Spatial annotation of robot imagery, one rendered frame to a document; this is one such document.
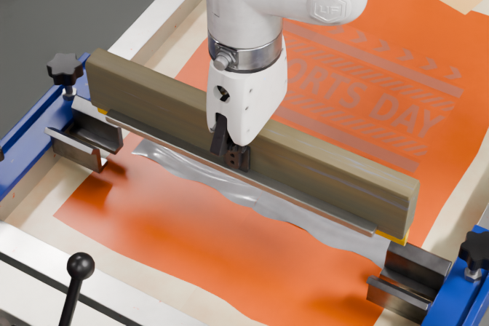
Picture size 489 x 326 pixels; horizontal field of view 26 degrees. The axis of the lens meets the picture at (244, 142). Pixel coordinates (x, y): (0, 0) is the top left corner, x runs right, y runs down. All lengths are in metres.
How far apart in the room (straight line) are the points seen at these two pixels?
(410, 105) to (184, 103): 0.38
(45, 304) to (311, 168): 0.32
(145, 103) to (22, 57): 1.71
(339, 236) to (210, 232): 0.16
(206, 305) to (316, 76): 0.39
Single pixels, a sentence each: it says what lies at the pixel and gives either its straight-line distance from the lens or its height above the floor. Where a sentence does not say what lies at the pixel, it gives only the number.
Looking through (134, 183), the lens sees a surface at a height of 0.96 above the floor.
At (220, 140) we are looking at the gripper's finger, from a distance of 1.10.
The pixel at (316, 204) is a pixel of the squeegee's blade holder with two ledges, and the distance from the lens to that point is 1.16.
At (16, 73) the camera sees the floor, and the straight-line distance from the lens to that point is 2.87.
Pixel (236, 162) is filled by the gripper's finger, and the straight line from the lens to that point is 1.17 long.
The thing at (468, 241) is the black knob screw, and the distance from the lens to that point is 1.18.
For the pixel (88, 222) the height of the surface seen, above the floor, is 0.96.
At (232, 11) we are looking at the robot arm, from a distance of 1.00.
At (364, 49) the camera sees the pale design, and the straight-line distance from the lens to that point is 1.51.
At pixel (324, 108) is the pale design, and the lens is 1.42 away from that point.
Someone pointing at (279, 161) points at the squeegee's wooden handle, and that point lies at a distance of 1.15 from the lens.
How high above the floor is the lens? 2.00
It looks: 49 degrees down
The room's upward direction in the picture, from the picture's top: straight up
